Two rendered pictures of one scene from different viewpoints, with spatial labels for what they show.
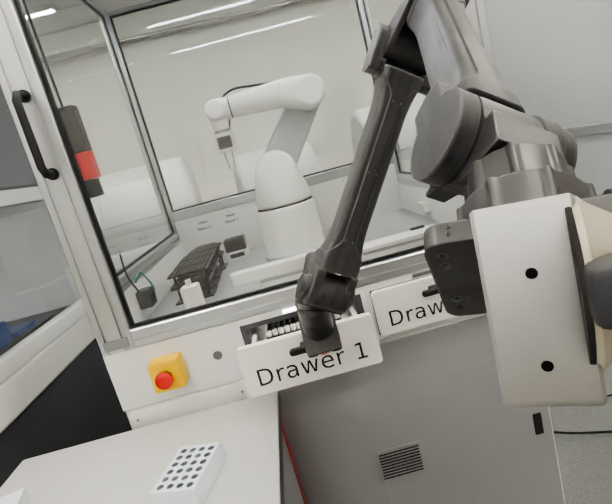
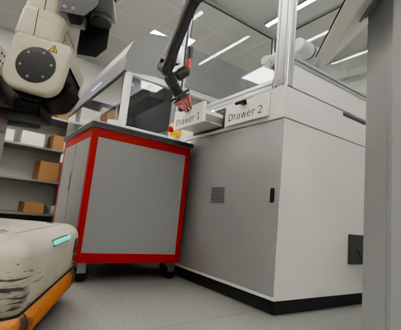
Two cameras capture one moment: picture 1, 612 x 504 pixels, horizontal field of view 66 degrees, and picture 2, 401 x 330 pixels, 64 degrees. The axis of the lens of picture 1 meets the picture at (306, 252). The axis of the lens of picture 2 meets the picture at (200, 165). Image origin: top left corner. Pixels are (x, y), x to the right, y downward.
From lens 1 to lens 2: 1.67 m
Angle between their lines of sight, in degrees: 60
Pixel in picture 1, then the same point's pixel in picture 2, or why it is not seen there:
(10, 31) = not seen: hidden behind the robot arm
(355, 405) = (212, 160)
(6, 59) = not seen: hidden behind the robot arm
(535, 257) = not seen: outside the picture
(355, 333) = (198, 108)
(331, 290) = (160, 64)
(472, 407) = (248, 174)
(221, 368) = (187, 133)
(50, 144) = (181, 55)
